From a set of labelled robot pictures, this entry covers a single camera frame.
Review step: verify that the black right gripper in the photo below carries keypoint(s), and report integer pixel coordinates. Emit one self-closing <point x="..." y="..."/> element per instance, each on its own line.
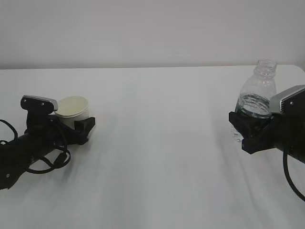
<point x="281" y="132"/>

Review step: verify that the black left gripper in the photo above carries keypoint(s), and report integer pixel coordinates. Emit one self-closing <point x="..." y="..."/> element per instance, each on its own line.
<point x="50" y="129"/>

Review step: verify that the white paper cup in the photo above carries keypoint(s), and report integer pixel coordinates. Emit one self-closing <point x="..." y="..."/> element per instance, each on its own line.
<point x="71" y="109"/>

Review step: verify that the clear plastic water bottle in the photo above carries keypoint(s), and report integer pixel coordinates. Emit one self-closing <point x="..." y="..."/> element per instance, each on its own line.
<point x="256" y="92"/>

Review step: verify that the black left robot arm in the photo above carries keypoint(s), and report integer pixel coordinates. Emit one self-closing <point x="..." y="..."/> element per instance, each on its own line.
<point x="42" y="148"/>

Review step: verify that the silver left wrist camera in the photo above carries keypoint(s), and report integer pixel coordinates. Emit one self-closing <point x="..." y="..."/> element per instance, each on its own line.
<point x="38" y="105"/>

